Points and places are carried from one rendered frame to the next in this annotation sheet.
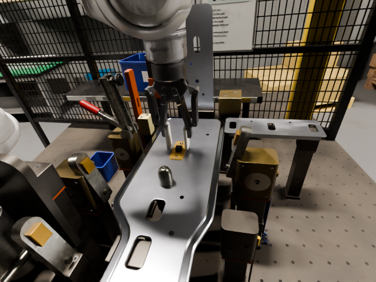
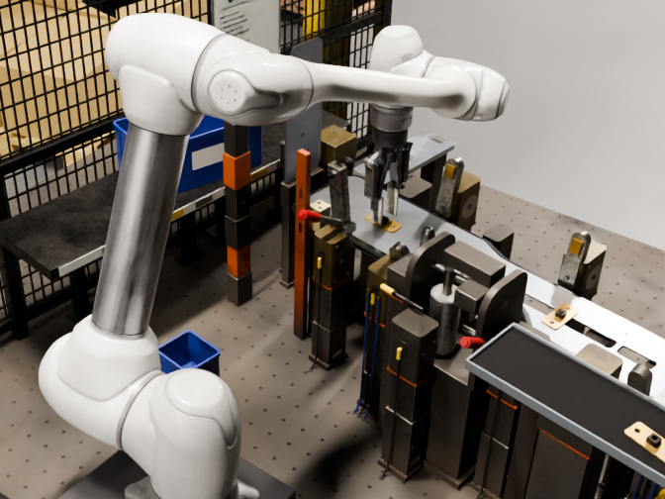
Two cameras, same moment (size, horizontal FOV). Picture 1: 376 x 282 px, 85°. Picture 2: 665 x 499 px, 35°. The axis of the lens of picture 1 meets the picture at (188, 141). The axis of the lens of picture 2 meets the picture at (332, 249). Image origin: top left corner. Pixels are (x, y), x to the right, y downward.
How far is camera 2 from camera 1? 206 cm
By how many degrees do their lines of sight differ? 51
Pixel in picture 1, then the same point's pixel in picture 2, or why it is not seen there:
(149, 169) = not seen: hidden behind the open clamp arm
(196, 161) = (415, 220)
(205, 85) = (311, 136)
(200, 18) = (310, 55)
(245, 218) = (499, 229)
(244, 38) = (268, 44)
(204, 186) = (453, 229)
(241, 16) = (264, 14)
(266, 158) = (468, 179)
